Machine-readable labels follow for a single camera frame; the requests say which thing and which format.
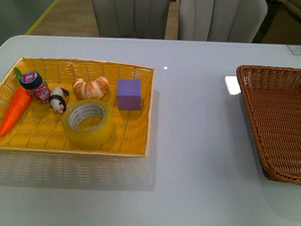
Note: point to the white card on table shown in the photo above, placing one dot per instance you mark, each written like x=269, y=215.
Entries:
x=232, y=85

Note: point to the orange toy carrot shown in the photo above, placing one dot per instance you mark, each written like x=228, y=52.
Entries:
x=19, y=103

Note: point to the brown wicker basket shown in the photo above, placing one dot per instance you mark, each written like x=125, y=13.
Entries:
x=272, y=99

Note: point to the yellow woven basket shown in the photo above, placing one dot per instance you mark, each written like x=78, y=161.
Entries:
x=39, y=129

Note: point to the purple foam cube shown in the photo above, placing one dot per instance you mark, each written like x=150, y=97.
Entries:
x=129, y=95

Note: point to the small jar with red label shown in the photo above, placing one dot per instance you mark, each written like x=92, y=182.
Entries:
x=35, y=85

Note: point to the grey chair left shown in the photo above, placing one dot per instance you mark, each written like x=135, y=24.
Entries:
x=144, y=19

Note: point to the grey chair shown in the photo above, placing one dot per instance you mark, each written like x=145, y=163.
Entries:
x=144, y=19
x=221, y=20

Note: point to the toy panda figure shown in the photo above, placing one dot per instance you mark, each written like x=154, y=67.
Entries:
x=57, y=102

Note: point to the grey chair right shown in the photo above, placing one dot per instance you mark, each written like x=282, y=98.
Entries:
x=221, y=20

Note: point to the toy croissant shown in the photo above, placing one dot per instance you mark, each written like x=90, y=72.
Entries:
x=92, y=89

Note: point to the yellowish clear tape roll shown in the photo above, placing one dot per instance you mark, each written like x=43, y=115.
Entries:
x=88, y=123

